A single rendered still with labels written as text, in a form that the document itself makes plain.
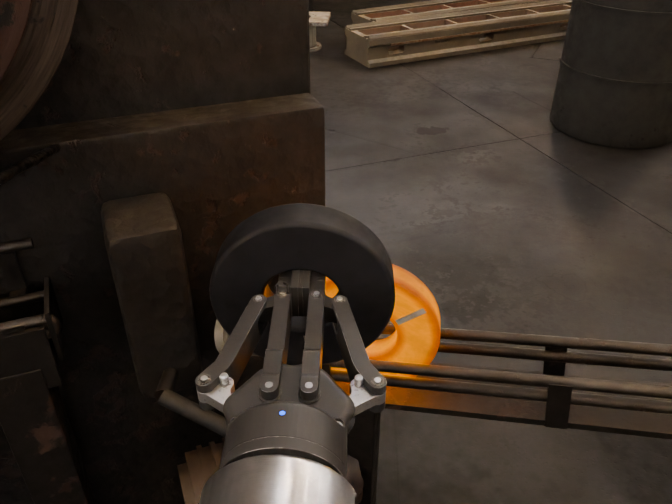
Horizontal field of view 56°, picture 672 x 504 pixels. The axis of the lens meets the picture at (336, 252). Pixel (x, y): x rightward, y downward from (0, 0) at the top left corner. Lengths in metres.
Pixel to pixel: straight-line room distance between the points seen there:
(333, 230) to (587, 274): 1.71
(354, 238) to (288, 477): 0.21
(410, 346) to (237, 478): 0.37
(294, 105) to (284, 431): 0.52
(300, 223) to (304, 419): 0.17
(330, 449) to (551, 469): 1.18
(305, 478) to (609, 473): 1.26
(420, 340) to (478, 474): 0.83
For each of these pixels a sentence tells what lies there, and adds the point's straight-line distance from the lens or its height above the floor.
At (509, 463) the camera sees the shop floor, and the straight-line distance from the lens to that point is 1.51.
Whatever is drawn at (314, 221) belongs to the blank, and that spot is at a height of 0.90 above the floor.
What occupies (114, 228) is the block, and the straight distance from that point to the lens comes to 0.71.
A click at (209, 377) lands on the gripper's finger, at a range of 0.43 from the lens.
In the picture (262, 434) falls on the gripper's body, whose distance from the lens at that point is 0.37.
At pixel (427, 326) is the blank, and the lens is 0.66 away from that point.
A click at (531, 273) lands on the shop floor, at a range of 2.09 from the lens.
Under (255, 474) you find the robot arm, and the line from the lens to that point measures 0.34.
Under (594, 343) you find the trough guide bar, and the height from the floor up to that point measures 0.71.
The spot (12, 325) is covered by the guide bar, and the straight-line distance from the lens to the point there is 0.76.
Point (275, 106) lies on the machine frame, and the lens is 0.80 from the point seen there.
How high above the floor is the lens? 1.15
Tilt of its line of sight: 33 degrees down
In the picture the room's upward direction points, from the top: straight up
